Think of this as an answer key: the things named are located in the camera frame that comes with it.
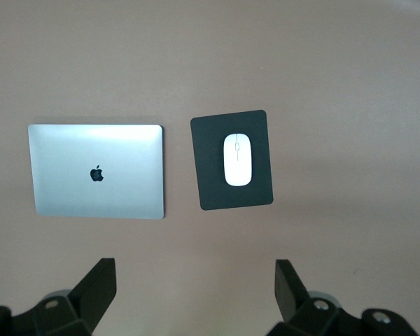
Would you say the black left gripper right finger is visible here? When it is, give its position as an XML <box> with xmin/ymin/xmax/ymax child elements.
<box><xmin>267</xmin><ymin>259</ymin><xmax>418</xmax><ymax>336</ymax></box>

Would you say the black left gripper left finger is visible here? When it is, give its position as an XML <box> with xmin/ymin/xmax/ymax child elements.
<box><xmin>0</xmin><ymin>258</ymin><xmax>118</xmax><ymax>336</ymax></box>

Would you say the white computer mouse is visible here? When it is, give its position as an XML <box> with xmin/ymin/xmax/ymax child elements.
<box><xmin>223</xmin><ymin>132</ymin><xmax>253</xmax><ymax>187</ymax></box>

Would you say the black mouse pad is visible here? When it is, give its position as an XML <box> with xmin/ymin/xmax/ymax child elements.
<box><xmin>190</xmin><ymin>109</ymin><xmax>274</xmax><ymax>211</ymax></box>

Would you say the silver laptop with apple logo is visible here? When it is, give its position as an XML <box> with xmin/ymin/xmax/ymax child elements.
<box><xmin>27</xmin><ymin>124</ymin><xmax>165</xmax><ymax>221</ymax></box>

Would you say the brown table cover mat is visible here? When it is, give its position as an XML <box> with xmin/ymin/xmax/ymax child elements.
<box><xmin>0</xmin><ymin>0</ymin><xmax>420</xmax><ymax>336</ymax></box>

